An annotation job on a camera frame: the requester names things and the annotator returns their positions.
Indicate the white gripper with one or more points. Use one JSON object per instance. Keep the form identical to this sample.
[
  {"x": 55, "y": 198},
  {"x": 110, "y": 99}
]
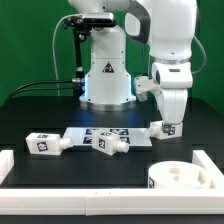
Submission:
[{"x": 173, "y": 82}]

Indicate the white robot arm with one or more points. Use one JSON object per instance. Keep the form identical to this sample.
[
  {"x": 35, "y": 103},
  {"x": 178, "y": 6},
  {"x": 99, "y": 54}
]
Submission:
[{"x": 166, "y": 26}]

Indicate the white marker board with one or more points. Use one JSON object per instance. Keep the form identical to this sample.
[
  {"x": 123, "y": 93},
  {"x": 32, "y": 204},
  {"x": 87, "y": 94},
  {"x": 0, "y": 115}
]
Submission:
[{"x": 83, "y": 135}]

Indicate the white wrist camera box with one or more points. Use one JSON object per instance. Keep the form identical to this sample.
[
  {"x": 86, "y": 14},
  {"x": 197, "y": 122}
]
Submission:
[{"x": 143, "y": 85}]

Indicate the black camera stand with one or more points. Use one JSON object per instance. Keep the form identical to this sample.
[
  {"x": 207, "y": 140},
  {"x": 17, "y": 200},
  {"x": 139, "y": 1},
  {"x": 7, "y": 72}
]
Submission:
[{"x": 80, "y": 33}]

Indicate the white front fence rail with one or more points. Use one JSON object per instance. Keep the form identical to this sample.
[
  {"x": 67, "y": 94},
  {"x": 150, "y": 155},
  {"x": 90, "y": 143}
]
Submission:
[{"x": 91, "y": 202}]

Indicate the white left fence rail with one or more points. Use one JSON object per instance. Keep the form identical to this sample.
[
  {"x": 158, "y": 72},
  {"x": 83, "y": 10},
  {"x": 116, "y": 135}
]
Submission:
[{"x": 6, "y": 163}]

